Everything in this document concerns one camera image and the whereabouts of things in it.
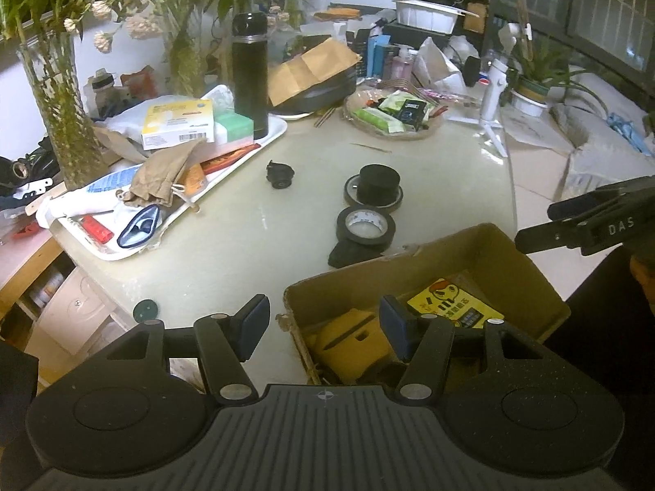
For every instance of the wicker snack basket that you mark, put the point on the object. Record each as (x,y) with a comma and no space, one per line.
(394,114)

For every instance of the white phone gimbal tripod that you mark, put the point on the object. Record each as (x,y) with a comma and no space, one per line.
(486,121)

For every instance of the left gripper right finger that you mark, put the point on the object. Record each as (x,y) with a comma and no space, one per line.
(423,344)

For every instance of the black thermos bottle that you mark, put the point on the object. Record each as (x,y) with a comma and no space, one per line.
(250,70)

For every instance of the white plastic tray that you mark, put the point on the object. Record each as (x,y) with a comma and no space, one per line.
(113,215)

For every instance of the yellow bear-shaped case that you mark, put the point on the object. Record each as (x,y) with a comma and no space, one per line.
(351,346)

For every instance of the black adapter part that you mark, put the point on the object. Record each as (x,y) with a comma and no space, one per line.
(280,175)

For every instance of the yellow white medicine box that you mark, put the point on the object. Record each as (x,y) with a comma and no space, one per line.
(170,124)

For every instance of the white takeaway container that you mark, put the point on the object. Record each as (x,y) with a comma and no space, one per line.
(429,16)

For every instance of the green tissue pack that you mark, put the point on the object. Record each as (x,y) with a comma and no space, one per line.
(230,127)

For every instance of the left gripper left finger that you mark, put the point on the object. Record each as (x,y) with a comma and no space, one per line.
(224,343)

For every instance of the red lighter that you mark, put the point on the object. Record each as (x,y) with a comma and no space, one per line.
(96,230)

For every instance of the black oval case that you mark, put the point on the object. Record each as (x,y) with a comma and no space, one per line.
(321,96)

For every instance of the white drawer unit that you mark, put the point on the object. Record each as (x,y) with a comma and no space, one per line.
(76,312)

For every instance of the dark green round lid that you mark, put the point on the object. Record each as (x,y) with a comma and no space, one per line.
(145,311)

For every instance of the brown cardboard box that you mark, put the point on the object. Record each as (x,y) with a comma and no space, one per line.
(468,277)

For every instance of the potted plant white pot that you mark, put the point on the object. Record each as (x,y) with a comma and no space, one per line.
(538,67)

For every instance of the glass vase with stems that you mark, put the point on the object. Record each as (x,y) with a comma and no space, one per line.
(49,63)

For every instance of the brown paper envelope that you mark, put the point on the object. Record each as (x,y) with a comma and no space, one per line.
(313,67)

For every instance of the black cylinder speaker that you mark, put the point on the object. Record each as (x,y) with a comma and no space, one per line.
(378,185)

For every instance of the yellow black box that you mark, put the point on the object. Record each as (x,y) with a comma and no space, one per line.
(446,299)

